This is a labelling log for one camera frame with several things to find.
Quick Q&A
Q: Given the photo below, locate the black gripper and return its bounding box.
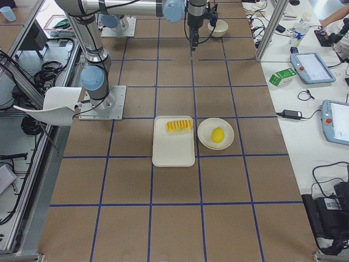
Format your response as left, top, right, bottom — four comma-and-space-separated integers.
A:
187, 15, 202, 51

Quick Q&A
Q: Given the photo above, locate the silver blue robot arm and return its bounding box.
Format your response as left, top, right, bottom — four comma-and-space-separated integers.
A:
56, 1, 209, 115

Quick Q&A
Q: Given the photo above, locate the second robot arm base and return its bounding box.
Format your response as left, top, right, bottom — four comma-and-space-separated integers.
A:
101, 15, 129, 30

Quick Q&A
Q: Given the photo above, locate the cream round plate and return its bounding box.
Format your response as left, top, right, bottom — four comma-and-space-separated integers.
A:
197, 118, 234, 150

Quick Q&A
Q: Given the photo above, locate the cream bowl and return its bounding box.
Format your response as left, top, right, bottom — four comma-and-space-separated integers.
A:
207, 20, 228, 38

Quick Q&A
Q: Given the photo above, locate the yellow lemon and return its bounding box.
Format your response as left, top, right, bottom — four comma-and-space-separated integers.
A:
210, 127, 225, 144

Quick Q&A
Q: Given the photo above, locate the green white carton box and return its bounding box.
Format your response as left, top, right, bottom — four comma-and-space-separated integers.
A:
269, 68, 297, 87

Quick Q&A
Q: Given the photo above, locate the clear water bottle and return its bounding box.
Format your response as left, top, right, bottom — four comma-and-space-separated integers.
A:
288, 17, 310, 47

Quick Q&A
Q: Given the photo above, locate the white rectangular tray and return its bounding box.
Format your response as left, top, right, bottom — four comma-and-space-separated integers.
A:
152, 116, 195, 167

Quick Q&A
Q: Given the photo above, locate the upper teach pendant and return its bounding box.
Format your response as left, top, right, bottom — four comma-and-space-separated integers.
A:
290, 52, 336, 84

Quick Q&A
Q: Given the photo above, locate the teach pendant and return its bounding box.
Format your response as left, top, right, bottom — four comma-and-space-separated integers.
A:
321, 99, 349, 145
290, 52, 336, 84

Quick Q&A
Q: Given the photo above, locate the black power adapter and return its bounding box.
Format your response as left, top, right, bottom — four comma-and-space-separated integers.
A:
276, 109, 303, 120

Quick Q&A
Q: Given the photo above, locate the white chair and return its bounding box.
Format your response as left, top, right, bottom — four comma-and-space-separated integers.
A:
14, 87, 82, 126

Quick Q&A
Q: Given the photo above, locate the lower teach pendant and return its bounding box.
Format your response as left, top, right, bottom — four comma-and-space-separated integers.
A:
321, 99, 349, 145

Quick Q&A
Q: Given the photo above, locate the light blue plastic cup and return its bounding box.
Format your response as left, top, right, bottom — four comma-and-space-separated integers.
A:
0, 6, 16, 22

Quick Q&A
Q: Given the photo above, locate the black equipment case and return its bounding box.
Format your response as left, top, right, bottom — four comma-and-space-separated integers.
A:
302, 182, 348, 255

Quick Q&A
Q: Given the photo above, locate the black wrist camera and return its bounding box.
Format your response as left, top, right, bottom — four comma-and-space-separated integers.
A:
208, 4, 218, 28

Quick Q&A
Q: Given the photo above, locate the aluminium frame post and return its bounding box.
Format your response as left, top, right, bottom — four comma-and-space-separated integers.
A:
256, 0, 288, 62

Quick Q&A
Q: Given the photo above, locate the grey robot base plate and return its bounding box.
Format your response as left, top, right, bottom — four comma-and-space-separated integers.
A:
78, 86, 127, 121

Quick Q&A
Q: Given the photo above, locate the small black looped cable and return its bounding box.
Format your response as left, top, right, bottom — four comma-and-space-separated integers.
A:
297, 90, 315, 101

